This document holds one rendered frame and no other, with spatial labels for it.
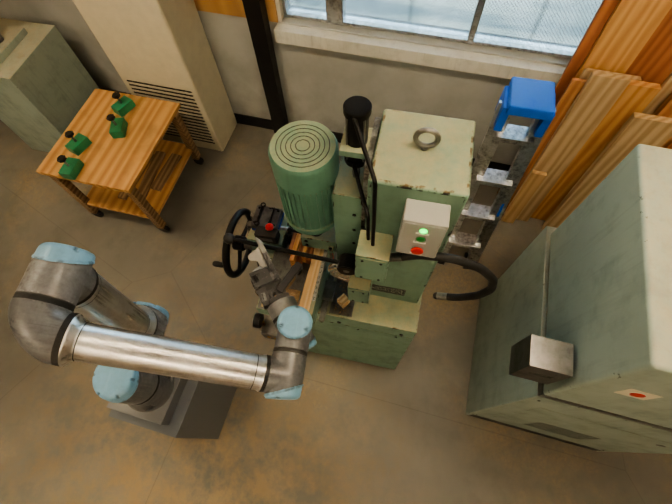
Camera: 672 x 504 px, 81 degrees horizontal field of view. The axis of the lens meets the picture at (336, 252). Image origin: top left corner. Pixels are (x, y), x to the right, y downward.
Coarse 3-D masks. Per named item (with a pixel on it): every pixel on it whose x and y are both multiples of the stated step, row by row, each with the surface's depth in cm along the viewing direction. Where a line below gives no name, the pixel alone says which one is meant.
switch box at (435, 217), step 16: (416, 208) 87; (432, 208) 87; (448, 208) 87; (400, 224) 97; (416, 224) 86; (432, 224) 85; (448, 224) 85; (400, 240) 94; (432, 240) 91; (432, 256) 98
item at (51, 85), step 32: (0, 32) 236; (32, 32) 241; (0, 64) 229; (32, 64) 235; (64, 64) 255; (0, 96) 241; (32, 96) 239; (64, 96) 260; (32, 128) 266; (64, 128) 265
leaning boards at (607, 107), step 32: (608, 0) 153; (640, 0) 147; (608, 32) 159; (640, 32) 156; (576, 64) 176; (608, 64) 170; (640, 64) 169; (576, 96) 176; (608, 96) 169; (640, 96) 168; (576, 128) 186; (608, 128) 184; (640, 128) 173; (544, 160) 207; (576, 160) 205; (608, 160) 191; (544, 192) 226; (576, 192) 214; (544, 224) 246
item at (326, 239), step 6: (324, 234) 136; (330, 234) 135; (306, 240) 136; (312, 240) 136; (318, 240) 135; (324, 240) 135; (330, 240) 134; (312, 246) 140; (318, 246) 139; (324, 246) 138
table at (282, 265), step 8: (272, 256) 148; (280, 256) 147; (288, 256) 147; (280, 264) 146; (288, 264) 146; (304, 264) 146; (328, 264) 148; (280, 272) 145; (304, 272) 144; (296, 280) 143; (304, 280) 143; (296, 288) 142; (320, 296) 143; (264, 312) 142
